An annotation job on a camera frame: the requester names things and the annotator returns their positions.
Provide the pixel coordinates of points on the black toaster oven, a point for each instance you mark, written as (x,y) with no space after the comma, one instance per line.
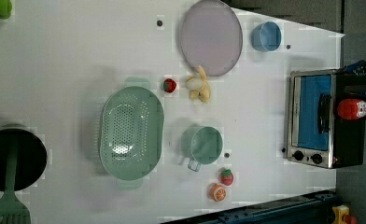
(317,135)

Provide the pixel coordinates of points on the light red toy strawberry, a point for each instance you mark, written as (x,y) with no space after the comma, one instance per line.
(226,177)

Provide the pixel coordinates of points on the dark red toy strawberry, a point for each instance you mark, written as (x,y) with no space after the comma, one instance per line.
(169,85)

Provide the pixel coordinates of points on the lilac round plate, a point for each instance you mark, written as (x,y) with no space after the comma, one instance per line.
(211,36)

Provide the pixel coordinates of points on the bright green toy vegetable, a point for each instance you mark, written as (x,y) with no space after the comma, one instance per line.
(5,9)

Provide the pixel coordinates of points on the black round pot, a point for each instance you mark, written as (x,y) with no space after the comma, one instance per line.
(29,152)

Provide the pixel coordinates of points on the green mug with handle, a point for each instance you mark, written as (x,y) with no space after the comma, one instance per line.
(202,145)

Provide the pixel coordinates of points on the green slotted spatula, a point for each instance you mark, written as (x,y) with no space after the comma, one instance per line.
(12,210)

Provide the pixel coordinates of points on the yellow toy figure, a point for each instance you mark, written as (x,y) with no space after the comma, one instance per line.
(342,215)

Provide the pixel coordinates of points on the green perforated colander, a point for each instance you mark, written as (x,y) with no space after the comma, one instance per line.
(130,142)

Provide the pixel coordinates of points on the toy orange half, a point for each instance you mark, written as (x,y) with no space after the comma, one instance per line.
(218,193)

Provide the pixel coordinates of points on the peeled toy banana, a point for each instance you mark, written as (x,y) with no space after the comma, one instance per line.
(198,86)

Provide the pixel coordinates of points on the blue metal frame rail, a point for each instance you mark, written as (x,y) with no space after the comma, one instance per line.
(311,208)

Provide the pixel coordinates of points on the red felt ketchup bottle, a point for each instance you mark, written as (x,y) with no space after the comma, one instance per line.
(352,109)

